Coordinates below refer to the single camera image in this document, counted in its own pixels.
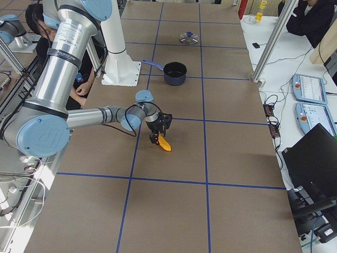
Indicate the upper blue teach pendant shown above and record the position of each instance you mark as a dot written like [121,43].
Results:
[309,89]

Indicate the blue teach pendant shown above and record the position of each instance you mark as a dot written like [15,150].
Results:
[309,89]
[310,114]

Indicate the dark blue pot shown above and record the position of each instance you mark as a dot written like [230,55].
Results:
[174,72]

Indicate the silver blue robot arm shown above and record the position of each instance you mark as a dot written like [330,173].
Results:
[41,124]

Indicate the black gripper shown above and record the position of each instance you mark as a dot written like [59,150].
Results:
[154,127]

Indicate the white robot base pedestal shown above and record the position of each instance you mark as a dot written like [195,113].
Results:
[120,69]

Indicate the lower blue teach pendant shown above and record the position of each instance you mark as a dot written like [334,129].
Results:
[310,114]

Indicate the glass pot lid blue knob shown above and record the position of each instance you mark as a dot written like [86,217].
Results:
[189,38]

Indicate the black laptop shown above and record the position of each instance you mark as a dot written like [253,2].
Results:
[313,159]

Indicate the yellow toy corn cob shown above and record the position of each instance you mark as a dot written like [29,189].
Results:
[163,143]

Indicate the black power strip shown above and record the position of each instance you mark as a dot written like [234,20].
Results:
[272,120]

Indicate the yellow cup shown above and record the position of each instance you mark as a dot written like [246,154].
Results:
[258,16]

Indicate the black monitor stand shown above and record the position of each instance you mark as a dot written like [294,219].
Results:
[312,210]

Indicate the aluminium frame post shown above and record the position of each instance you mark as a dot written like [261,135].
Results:
[281,22]

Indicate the seated person black shirt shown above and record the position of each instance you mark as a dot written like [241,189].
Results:
[85,76]

